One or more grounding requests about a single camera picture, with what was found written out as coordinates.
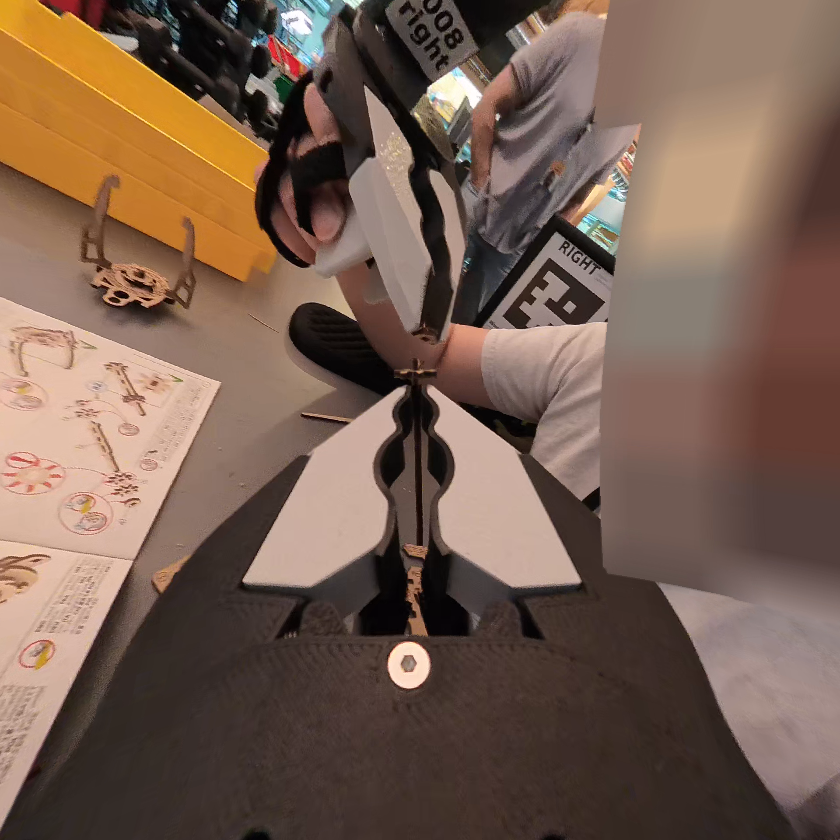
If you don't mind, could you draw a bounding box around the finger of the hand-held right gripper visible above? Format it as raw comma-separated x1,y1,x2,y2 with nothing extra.
423,165,469,343
348,85,437,332

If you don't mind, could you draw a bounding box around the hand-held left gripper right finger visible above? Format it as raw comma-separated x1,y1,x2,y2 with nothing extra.
422,386,585,635

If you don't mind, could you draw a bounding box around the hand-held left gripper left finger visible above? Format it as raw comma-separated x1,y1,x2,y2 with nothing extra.
243,386,414,635

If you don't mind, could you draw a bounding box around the wooden model shaft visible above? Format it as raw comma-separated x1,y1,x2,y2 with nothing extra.
394,357,438,639

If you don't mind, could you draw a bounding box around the wooden model base assembly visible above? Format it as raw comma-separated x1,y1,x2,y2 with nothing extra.
79,174,198,311

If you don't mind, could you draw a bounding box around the person's right hand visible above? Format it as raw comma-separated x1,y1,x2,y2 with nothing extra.
252,79,352,263

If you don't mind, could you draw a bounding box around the black white marker board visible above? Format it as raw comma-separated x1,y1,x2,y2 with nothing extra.
472,213,618,330

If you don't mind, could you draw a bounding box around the black equipment rack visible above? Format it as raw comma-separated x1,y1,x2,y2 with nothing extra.
98,0,316,142

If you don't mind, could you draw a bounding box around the instruction booklet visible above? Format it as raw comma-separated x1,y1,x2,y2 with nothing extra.
0,295,222,798

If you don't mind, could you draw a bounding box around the yellow plastic bin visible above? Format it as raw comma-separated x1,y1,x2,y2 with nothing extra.
0,0,278,283

